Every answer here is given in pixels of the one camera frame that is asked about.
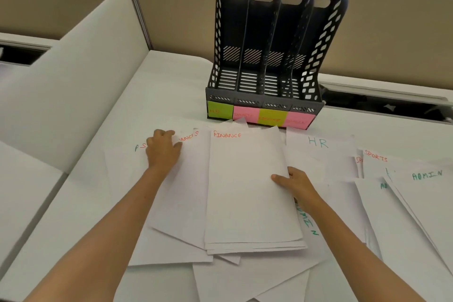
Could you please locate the person's left hand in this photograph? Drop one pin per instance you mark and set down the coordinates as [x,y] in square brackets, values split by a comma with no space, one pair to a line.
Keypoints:
[162,151]

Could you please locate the person's right hand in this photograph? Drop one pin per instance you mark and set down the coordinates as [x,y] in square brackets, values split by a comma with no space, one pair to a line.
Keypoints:
[304,188]

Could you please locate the single paper red lettering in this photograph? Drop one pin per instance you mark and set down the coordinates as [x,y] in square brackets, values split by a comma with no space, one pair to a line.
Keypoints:
[187,199]

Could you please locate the paper bundle red lettering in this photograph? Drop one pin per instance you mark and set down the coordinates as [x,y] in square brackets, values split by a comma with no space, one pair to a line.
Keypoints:
[247,188]

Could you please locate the black four-slot file organizer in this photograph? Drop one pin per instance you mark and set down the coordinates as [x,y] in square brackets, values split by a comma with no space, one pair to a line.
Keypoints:
[219,94]

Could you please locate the pile of white paper sheets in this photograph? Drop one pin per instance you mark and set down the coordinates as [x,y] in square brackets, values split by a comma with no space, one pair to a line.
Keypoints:
[389,224]

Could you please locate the person's left forearm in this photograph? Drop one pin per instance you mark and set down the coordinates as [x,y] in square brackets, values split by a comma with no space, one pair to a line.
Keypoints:
[106,238]

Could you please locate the person's right forearm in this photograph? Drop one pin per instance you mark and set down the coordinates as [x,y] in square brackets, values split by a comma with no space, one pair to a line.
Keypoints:
[361,259]

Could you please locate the pink sticky note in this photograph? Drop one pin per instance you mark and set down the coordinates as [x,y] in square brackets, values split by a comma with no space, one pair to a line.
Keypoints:
[299,120]
[246,113]

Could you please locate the green sticky note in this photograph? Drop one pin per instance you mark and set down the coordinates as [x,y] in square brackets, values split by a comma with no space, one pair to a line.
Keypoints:
[221,110]

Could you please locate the yellow sticky note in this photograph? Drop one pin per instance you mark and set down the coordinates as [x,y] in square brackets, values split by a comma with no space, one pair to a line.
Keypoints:
[273,117]

